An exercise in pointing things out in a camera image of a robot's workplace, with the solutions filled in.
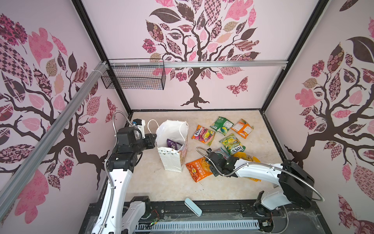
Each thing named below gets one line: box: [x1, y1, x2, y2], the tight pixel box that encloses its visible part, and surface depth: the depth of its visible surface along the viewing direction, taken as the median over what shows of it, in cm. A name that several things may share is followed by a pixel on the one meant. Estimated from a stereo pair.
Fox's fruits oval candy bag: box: [191, 124, 216, 147], surface depth 103 cm
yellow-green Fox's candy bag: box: [219, 133, 246, 156], surface depth 97 cm
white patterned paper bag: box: [154, 119, 189, 173], surface depth 81 cm
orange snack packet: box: [185, 156, 213, 183], surface depth 87 cm
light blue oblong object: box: [184, 197, 203, 217], surface depth 73 cm
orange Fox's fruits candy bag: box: [230, 118, 254, 139], surface depth 106 cm
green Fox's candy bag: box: [209, 116, 235, 137], surface depth 109 cm
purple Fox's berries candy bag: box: [166, 138, 183, 151], surface depth 93 cm
